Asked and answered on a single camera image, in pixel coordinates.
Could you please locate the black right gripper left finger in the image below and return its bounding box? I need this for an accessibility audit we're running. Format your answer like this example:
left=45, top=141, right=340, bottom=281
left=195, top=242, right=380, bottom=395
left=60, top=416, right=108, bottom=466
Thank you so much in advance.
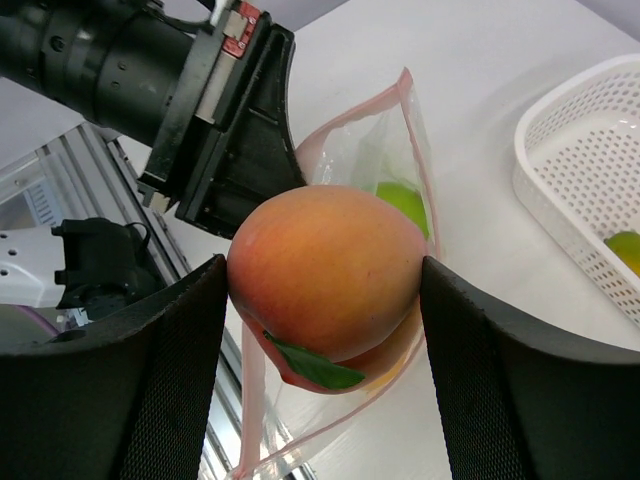
left=1, top=255, right=227, bottom=479

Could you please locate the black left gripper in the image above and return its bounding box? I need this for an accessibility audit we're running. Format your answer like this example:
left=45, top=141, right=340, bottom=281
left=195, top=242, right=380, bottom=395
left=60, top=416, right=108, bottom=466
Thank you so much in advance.
left=137, top=7, right=306, bottom=238

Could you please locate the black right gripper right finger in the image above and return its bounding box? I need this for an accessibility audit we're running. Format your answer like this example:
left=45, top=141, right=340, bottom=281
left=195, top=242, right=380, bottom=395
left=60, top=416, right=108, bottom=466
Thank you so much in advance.
left=420, top=257, right=639, bottom=479

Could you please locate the orange peach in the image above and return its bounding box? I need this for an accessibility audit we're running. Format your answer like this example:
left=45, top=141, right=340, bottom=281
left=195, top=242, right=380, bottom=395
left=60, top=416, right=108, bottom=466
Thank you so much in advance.
left=227, top=185, right=428, bottom=394

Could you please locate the green apple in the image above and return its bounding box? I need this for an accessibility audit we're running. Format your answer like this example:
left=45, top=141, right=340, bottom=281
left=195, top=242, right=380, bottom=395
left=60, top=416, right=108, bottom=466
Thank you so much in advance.
left=376, top=182, right=430, bottom=239

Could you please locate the yellow mango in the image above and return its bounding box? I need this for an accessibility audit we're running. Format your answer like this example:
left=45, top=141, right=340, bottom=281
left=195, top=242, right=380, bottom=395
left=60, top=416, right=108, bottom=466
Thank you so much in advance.
left=604, top=231, right=640, bottom=275

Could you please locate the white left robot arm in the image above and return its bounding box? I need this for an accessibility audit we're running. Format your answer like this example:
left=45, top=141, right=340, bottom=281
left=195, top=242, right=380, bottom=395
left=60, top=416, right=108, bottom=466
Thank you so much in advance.
left=1, top=1, right=304, bottom=326

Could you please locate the white plastic basket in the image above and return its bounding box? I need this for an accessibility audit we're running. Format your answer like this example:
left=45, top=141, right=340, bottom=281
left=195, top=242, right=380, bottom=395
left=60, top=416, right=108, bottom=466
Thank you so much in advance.
left=512, top=54, right=639, bottom=323

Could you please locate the aluminium mounting rail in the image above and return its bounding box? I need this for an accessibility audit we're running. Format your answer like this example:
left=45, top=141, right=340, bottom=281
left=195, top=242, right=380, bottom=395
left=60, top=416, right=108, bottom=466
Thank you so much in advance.
left=1, top=124, right=242, bottom=479

